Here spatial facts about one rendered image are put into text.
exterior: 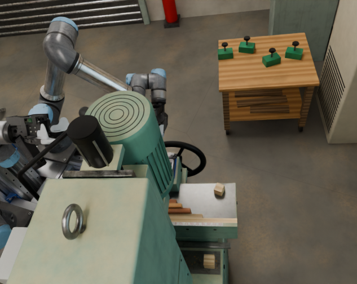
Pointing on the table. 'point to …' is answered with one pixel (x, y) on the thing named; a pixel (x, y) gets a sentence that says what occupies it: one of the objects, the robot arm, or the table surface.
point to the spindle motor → (135, 133)
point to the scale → (197, 223)
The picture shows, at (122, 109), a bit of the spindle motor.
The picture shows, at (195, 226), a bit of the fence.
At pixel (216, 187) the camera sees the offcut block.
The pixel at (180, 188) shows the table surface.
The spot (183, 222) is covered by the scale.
